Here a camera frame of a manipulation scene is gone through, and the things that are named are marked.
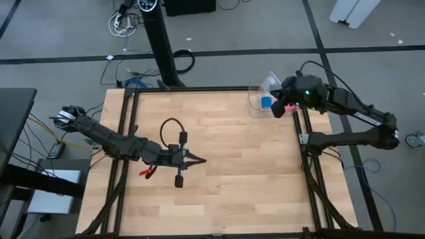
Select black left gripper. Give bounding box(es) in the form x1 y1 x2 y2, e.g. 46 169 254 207
162 131 207 189

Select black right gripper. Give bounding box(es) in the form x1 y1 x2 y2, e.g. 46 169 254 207
269 75 301 119

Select clear plastic bag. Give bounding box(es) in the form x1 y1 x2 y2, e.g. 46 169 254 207
258 70 284 101

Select clear plastic bin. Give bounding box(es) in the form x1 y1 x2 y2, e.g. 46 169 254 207
248 81 301 120

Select white floor-standing object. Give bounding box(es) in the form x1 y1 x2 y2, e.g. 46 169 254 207
329 0 382 30

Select black box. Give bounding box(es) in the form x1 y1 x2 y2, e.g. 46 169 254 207
165 0 217 17

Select black tower fan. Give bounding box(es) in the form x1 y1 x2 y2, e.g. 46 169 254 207
137 0 187 90

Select black power adapter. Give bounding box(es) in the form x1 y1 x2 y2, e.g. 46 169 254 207
48 141 66 160

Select grey caster wheel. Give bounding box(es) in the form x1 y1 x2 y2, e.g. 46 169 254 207
405 131 425 149

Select white box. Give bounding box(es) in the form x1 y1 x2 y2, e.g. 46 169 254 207
28 169 82 215

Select black desk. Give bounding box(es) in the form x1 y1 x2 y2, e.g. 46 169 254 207
0 88 86 200

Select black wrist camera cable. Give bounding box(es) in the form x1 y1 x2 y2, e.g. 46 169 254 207
298 60 375 110
159 117 187 149

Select black aluminium table frame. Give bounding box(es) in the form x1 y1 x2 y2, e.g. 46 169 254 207
76 86 359 239

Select black coiled cable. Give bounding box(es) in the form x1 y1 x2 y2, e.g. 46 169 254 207
173 49 196 74

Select blue cable bundle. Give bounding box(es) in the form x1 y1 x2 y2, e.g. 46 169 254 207
124 78 146 90

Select black floor cables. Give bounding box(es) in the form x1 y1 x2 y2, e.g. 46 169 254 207
99 54 161 89

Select blue floor cable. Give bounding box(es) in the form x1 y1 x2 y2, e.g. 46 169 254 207
343 158 398 233

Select yellow cable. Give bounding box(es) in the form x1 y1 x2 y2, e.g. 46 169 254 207
28 114 96 153

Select white power strip with cable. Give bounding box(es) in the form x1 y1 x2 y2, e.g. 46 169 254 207
108 11 137 38

